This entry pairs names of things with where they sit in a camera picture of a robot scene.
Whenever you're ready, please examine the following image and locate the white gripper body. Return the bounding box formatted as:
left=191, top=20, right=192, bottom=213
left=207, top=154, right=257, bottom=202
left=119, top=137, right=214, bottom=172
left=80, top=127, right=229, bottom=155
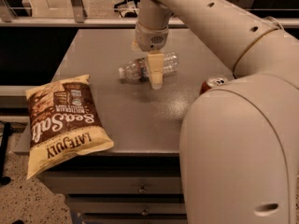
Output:
left=135, top=21, right=168, bottom=51

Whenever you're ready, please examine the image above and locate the clear plastic water bottle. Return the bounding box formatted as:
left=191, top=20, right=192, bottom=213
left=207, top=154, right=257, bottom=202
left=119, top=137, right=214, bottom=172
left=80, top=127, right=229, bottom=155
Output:
left=119, top=52, right=179, bottom=83

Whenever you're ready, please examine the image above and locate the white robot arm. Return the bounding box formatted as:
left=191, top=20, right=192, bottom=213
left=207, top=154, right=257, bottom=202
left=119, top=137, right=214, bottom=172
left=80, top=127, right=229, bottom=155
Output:
left=135, top=0, right=299, bottom=224

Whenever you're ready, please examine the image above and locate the red Coca-Cola can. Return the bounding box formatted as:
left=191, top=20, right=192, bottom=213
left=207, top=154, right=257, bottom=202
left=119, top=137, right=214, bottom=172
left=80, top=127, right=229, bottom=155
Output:
left=199, top=75, right=229, bottom=94

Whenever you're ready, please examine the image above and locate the Late July chips bag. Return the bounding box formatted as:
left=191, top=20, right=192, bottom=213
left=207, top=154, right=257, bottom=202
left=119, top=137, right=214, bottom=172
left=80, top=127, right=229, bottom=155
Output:
left=25, top=75, right=114, bottom=178

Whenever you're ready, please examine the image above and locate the metal railing with glass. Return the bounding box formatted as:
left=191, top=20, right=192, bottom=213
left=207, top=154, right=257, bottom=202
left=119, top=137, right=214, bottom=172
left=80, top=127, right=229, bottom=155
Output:
left=1, top=0, right=299, bottom=22

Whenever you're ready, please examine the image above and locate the grey drawer cabinet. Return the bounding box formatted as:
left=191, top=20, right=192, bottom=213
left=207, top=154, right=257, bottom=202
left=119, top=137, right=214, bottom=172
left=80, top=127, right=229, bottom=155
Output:
left=14, top=28, right=235, bottom=224

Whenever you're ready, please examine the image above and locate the black stand on floor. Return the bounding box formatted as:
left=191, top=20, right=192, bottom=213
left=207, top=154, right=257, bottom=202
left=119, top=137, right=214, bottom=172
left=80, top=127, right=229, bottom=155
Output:
left=0, top=122, right=12, bottom=186

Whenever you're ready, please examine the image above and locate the top grey drawer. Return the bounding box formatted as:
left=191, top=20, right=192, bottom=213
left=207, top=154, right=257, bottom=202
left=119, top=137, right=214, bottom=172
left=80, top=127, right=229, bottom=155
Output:
left=38, top=171, right=182, bottom=194

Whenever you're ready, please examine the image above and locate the grey drawer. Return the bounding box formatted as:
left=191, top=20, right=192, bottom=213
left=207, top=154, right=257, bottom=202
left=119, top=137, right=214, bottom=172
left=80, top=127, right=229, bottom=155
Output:
left=38, top=171, right=182, bottom=194
left=66, top=195, right=186, bottom=215

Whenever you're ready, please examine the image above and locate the middle grey drawer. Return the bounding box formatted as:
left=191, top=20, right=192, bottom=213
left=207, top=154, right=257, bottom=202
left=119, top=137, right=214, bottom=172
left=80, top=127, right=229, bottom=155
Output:
left=66, top=195, right=186, bottom=215

